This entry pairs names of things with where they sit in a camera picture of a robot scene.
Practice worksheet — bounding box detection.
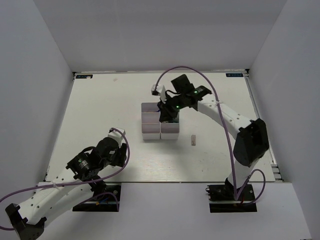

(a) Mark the grey white eraser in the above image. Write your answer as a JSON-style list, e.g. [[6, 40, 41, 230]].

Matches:
[[191, 134, 196, 146]]

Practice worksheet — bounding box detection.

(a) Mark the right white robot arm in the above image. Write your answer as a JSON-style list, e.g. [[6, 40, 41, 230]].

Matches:
[[151, 74, 270, 200]]

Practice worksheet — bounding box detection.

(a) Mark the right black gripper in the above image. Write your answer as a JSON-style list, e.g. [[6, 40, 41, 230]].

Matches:
[[157, 94, 186, 123]]

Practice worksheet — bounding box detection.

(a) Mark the right blue corner label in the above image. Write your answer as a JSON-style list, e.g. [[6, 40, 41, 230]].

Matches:
[[225, 73, 244, 78]]

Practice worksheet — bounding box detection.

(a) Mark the left white organizer bin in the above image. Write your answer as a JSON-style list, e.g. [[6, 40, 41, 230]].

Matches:
[[141, 102, 161, 141]]

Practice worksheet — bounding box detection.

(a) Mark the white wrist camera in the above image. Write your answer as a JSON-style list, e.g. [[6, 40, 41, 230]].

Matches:
[[151, 84, 167, 104], [107, 127, 126, 147]]

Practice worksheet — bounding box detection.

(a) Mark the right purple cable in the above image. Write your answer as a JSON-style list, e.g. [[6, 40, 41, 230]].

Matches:
[[156, 65, 266, 202]]

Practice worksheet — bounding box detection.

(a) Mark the blue corner label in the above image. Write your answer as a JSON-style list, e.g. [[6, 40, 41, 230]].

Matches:
[[225, 73, 244, 78], [75, 74, 93, 79]]

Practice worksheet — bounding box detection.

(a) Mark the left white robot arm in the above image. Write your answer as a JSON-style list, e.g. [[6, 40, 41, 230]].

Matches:
[[5, 129, 130, 240]]

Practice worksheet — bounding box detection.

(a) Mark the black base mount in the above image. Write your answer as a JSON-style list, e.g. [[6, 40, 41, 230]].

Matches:
[[205, 184, 257, 213], [72, 183, 122, 213]]

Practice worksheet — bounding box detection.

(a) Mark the left blue corner label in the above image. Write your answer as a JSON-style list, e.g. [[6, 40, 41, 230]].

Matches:
[[75, 74, 93, 79]]

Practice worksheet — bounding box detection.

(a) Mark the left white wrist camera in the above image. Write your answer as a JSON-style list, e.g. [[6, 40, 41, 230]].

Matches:
[[107, 127, 126, 147]]

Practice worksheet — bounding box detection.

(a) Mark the right white organizer bin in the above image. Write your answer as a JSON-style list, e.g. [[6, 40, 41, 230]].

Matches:
[[157, 101, 180, 140]]

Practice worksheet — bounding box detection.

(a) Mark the purple cable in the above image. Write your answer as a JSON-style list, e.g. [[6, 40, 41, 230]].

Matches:
[[0, 127, 131, 231], [156, 65, 266, 202]]

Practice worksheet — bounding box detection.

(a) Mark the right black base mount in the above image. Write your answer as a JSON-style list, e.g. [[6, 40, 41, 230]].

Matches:
[[205, 184, 257, 213]]

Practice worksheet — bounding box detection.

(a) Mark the white organizer bin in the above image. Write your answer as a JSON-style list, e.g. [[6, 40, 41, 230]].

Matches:
[[157, 101, 180, 140], [141, 102, 161, 141]]

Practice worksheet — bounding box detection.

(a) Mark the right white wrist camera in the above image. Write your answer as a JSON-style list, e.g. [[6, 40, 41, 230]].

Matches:
[[151, 84, 167, 104]]

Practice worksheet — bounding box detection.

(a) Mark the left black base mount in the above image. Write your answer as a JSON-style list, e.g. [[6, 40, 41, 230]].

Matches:
[[72, 183, 122, 213]]

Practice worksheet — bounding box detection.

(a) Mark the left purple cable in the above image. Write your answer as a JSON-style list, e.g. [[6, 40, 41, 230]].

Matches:
[[0, 127, 131, 231]]

